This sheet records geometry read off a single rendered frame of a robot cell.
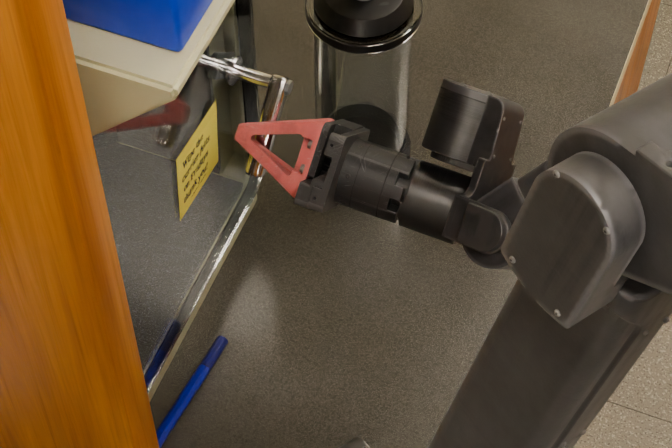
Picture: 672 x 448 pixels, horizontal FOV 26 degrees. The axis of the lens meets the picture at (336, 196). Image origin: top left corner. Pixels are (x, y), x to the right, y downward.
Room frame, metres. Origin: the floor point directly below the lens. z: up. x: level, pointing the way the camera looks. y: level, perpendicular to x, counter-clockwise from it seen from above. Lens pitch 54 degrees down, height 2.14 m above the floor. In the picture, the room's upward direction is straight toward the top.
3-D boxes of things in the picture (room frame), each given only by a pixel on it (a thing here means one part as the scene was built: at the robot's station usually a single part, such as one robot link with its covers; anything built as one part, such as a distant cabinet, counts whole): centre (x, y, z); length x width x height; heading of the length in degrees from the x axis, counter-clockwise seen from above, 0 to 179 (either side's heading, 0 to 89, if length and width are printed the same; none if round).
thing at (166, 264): (0.72, 0.13, 1.19); 0.30 x 0.01 x 0.40; 158
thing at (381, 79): (0.93, -0.03, 1.06); 0.11 x 0.11 x 0.21
